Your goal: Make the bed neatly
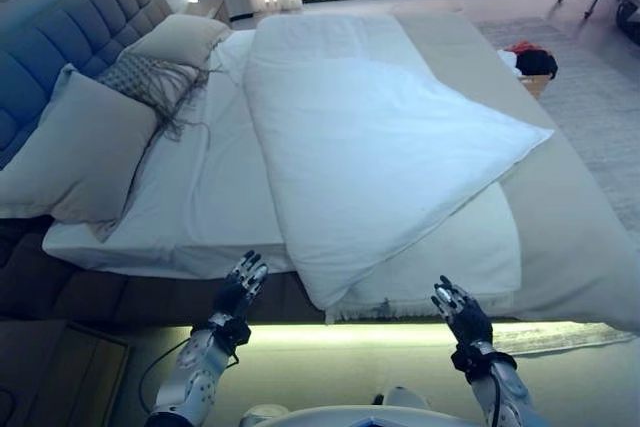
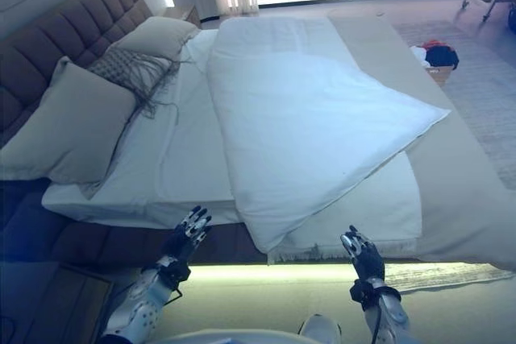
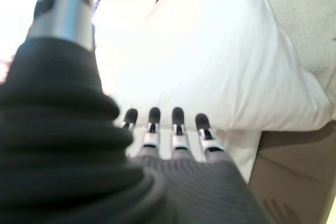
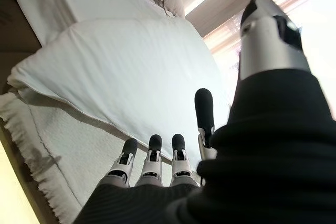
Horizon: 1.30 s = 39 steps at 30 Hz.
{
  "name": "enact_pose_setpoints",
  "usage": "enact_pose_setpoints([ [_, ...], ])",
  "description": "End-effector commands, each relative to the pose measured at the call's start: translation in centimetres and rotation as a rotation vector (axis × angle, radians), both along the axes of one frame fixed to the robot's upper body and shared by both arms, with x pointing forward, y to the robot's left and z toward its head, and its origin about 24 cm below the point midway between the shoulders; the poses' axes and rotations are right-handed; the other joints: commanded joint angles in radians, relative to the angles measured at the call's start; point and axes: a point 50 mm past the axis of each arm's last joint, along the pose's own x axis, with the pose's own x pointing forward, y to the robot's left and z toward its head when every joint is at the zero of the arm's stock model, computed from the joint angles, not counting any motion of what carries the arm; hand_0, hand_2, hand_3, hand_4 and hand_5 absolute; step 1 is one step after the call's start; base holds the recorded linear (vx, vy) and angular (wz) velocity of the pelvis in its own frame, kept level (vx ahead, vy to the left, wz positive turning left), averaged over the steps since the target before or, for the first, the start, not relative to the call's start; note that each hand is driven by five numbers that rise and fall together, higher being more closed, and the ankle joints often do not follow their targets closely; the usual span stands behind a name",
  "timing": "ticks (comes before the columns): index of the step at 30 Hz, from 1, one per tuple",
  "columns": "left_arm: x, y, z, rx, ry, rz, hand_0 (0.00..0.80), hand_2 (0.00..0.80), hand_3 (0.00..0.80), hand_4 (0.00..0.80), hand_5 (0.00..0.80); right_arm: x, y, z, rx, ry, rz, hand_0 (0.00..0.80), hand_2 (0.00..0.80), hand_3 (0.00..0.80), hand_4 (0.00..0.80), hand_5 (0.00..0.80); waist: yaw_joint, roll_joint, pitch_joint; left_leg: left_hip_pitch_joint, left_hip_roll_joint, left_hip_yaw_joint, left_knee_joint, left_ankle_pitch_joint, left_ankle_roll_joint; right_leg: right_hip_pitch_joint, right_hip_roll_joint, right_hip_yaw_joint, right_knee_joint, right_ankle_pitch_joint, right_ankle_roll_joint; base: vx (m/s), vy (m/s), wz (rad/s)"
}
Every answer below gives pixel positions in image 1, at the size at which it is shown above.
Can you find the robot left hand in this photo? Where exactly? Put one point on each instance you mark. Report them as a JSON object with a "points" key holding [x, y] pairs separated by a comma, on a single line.
{"points": [[234, 292]]}

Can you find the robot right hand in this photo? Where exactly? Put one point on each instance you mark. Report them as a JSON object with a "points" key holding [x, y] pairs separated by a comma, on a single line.
{"points": [[467, 314]]}

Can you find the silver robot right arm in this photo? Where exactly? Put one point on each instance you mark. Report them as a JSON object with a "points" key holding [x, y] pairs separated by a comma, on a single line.
{"points": [[492, 384]]}

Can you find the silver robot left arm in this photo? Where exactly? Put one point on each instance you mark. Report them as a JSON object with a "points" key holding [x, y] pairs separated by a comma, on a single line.
{"points": [[197, 369]]}

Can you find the white bed sheet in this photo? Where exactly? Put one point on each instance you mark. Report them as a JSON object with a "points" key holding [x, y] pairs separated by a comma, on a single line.
{"points": [[200, 182]]}

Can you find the beige bedspread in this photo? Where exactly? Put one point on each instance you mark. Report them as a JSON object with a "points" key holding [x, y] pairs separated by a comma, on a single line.
{"points": [[545, 197]]}

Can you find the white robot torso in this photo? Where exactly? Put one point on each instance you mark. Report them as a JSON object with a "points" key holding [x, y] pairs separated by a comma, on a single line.
{"points": [[332, 409]]}

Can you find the white duvet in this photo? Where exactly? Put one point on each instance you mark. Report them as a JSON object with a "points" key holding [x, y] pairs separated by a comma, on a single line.
{"points": [[365, 147]]}

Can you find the wooden bedside table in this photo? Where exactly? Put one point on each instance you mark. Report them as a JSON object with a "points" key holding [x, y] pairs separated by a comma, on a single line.
{"points": [[55, 372]]}

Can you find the large beige pillow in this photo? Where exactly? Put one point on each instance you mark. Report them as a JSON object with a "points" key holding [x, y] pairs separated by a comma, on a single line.
{"points": [[75, 157]]}

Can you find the patterned fringed cushion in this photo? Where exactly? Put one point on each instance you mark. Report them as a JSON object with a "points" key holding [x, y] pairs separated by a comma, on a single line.
{"points": [[150, 84]]}

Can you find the grey area rug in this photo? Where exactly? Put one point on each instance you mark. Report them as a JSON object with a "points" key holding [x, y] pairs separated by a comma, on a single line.
{"points": [[585, 112]]}

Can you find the cardboard box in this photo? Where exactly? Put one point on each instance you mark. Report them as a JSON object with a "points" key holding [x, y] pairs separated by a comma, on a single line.
{"points": [[532, 84]]}

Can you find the white garment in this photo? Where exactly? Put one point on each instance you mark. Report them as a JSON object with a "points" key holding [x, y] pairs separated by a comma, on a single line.
{"points": [[507, 59]]}

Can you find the black garment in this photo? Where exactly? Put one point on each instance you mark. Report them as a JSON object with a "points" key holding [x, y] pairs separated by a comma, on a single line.
{"points": [[537, 63]]}

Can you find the red garment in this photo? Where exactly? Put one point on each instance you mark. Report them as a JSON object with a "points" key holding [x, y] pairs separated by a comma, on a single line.
{"points": [[522, 46]]}

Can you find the wooden nightstand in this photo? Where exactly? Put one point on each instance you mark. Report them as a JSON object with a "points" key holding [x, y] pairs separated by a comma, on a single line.
{"points": [[207, 9]]}

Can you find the grey tufted headboard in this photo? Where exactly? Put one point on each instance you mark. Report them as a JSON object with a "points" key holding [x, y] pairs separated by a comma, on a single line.
{"points": [[60, 42]]}

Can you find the dark bed frame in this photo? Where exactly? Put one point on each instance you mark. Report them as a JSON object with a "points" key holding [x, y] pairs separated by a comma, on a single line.
{"points": [[75, 282]]}

